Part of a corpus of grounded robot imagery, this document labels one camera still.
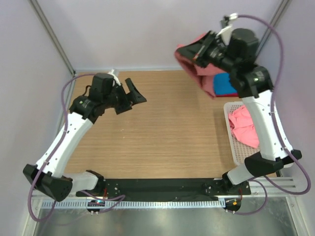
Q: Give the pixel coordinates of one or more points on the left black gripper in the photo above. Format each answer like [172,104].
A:
[135,97]

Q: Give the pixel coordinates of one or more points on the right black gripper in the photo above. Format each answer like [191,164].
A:
[197,51]

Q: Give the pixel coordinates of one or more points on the salmon pink t-shirt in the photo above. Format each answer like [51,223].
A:
[202,76]

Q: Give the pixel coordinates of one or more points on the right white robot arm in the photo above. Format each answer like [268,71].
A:
[254,86]

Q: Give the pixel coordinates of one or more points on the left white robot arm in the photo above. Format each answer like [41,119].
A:
[47,174]

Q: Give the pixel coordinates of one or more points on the folded blue t-shirt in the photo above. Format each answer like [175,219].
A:
[222,85]

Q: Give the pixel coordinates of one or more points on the folded red t-shirt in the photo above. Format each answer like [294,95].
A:
[227,95]

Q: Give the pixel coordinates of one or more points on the bright pink t-shirt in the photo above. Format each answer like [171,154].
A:
[242,127]

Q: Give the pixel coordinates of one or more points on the white plastic basket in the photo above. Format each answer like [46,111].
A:
[239,150]

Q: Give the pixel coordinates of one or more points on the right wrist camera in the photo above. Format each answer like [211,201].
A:
[226,27]

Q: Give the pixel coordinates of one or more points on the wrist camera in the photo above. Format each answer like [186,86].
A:
[226,27]
[115,73]

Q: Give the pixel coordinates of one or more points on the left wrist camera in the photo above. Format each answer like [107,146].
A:
[115,73]

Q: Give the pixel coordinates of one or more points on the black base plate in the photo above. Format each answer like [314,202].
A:
[167,187]

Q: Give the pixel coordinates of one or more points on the white slotted cable duct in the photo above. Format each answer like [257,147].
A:
[97,204]

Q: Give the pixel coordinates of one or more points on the aluminium frame rail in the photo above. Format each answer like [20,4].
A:
[278,186]

